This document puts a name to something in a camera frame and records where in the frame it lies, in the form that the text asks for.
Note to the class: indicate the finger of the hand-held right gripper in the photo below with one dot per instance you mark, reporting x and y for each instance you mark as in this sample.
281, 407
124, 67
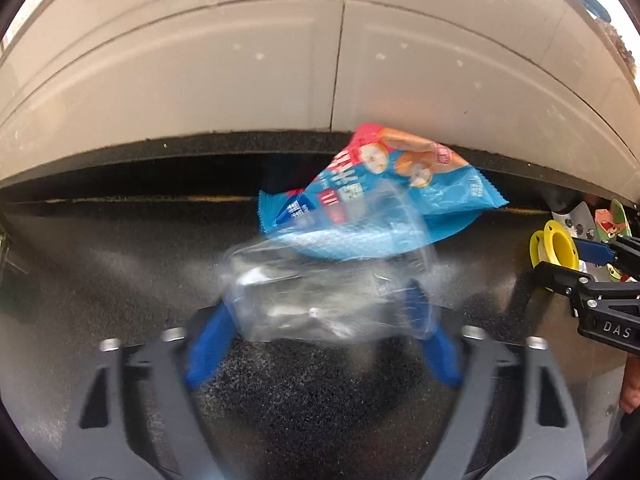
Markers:
555, 276
592, 252

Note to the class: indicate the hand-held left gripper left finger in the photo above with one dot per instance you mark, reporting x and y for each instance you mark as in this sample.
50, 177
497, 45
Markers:
207, 347

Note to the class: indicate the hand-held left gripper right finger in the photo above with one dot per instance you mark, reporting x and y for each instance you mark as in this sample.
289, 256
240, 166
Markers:
442, 357

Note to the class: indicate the clear plastic bag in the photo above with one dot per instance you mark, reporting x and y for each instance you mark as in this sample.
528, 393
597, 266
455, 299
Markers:
310, 295

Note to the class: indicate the blue snack wrapper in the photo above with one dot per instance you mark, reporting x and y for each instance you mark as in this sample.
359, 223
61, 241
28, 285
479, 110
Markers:
400, 195

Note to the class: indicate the person's right hand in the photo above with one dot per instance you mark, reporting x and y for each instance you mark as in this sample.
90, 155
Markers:
629, 390

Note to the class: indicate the yellow tape spool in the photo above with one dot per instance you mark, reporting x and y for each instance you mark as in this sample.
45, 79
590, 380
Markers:
557, 245

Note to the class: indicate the green printed wrapper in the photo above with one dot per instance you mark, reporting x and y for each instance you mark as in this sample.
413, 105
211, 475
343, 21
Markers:
612, 222

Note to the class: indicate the silver blister pack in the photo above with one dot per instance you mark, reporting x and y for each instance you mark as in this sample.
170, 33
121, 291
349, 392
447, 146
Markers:
575, 217

